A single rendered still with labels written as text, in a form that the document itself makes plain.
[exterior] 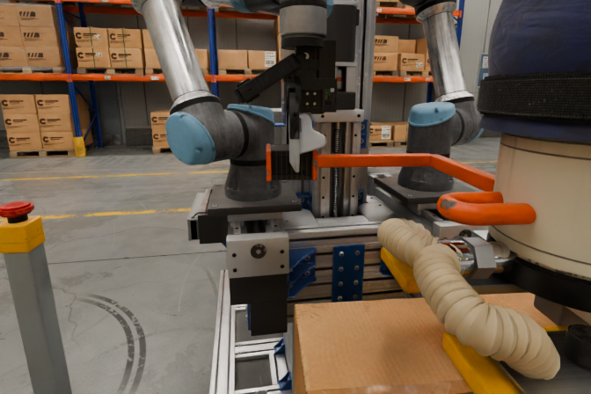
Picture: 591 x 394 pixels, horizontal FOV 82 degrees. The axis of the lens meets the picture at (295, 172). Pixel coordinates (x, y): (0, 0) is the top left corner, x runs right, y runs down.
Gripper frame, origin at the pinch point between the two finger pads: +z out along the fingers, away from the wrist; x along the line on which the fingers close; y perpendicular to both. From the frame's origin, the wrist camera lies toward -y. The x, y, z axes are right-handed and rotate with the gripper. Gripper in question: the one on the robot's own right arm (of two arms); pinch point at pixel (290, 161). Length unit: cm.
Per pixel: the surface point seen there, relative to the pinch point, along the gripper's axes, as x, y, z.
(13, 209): 21, -63, 15
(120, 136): 788, -352, 96
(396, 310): -9.7, 17.0, 24.1
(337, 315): -10.0, 6.9, 24.0
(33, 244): 23, -61, 24
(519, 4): -25.1, 20.1, -19.9
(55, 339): 25, -61, 52
